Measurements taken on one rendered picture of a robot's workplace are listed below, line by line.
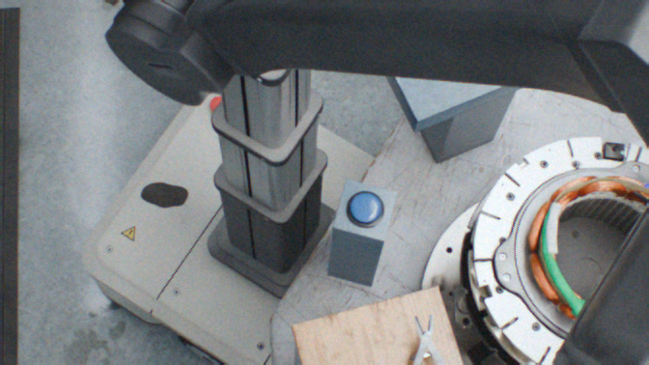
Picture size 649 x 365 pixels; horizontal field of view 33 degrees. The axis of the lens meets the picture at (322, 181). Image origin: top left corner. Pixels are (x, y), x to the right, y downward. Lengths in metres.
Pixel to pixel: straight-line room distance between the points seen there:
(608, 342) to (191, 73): 0.33
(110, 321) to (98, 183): 0.32
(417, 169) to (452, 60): 1.21
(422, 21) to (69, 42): 2.25
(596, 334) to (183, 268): 1.54
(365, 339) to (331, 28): 0.83
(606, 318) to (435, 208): 1.01
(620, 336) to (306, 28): 0.30
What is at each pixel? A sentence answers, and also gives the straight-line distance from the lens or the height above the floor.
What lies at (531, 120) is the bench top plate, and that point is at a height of 0.78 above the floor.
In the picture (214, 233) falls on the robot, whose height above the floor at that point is 0.29.
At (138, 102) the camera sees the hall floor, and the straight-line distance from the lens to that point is 2.64.
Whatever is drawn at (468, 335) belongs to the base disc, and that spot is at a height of 0.80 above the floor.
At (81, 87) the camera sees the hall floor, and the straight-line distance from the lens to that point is 2.68.
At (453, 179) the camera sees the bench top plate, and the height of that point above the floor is 0.78.
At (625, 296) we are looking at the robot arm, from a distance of 0.68.
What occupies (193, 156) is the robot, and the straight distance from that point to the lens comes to 2.30.
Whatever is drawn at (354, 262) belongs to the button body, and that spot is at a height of 0.90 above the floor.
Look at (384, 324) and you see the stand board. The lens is 1.37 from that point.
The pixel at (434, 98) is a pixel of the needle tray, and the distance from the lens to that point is 1.52.
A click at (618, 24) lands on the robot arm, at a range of 0.43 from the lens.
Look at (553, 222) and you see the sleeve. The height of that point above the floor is 1.16.
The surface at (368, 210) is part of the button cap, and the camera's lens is 1.43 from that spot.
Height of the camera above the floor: 2.41
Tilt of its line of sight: 71 degrees down
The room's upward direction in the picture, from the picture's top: 4 degrees clockwise
